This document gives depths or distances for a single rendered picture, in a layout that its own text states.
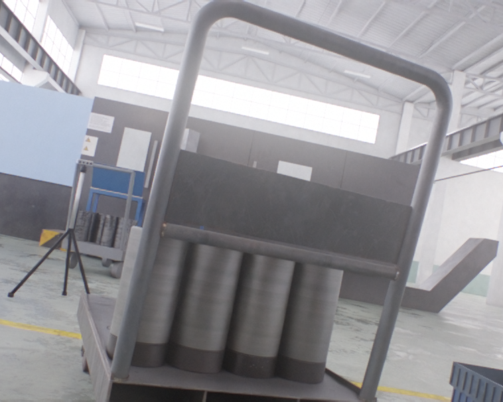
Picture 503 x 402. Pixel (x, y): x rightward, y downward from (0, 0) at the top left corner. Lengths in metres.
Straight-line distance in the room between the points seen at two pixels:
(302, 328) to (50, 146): 6.71
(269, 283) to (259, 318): 0.08
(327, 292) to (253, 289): 0.18
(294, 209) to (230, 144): 6.51
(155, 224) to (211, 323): 0.30
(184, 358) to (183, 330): 0.06
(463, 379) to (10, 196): 6.60
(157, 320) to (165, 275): 0.09
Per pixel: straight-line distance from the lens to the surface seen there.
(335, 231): 1.10
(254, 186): 1.02
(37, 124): 7.87
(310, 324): 1.26
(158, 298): 1.14
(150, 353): 1.16
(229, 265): 1.17
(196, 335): 1.17
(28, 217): 7.77
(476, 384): 2.13
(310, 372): 1.29
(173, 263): 1.14
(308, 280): 1.26
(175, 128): 0.96
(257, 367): 1.23
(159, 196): 0.96
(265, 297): 1.20
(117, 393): 1.18
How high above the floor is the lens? 0.55
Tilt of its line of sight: 3 degrees up
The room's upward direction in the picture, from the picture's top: 11 degrees clockwise
